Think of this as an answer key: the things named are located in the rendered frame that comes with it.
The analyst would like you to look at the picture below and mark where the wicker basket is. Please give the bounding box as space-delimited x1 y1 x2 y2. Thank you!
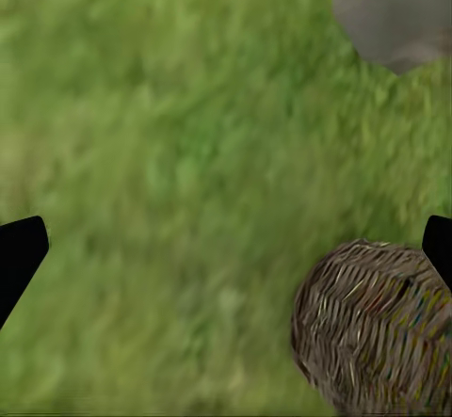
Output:
290 238 452 417

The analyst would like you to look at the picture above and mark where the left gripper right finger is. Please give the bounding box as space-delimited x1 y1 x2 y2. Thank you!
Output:
422 215 452 291

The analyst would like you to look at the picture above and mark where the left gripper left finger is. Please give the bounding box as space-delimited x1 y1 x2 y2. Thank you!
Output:
0 216 49 328

